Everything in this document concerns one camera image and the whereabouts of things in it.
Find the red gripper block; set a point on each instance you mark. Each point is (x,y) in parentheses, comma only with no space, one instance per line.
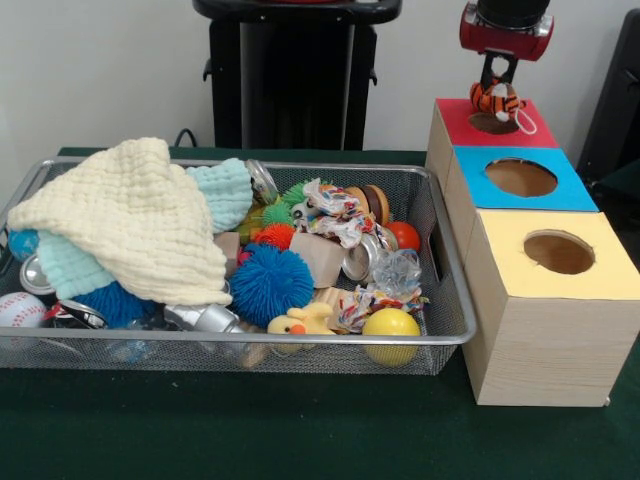
(505,40)

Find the orange striped tiger plush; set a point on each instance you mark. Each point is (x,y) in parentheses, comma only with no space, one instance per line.
(492,100)

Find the cream muslin cloth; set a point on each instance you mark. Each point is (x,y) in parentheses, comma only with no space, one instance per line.
(130,220)

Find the mint green cloth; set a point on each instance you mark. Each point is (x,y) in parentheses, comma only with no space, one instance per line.
(70,270)

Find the wooden three-hole sorting box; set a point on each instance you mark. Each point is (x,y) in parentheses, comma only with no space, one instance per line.
(550,350)

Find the shallow clear mesh bin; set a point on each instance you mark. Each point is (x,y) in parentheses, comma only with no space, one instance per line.
(200,359)

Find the black stand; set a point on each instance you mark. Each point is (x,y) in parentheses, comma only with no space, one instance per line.
(615,100)

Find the dark green tablecloth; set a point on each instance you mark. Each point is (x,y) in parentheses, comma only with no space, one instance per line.
(300,430)
(627,180)

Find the brown striped burger toy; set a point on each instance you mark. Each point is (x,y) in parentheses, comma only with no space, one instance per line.
(372,200)

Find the red-orange ball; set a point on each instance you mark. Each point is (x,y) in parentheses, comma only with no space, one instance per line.
(404,236)

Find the yellow ball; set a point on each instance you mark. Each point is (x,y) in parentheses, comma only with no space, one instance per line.
(391,327)

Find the yellow duck plush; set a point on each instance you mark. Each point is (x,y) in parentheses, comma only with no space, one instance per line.
(297,324)

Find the silver plastic toy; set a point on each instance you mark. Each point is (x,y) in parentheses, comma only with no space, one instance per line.
(210,317)

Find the blue globe ball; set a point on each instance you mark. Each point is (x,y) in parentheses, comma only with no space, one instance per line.
(22,245)

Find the white baseball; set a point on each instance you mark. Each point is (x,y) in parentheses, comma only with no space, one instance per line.
(20,310)

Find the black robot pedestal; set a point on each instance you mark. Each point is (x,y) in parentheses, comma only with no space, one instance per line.
(300,75)

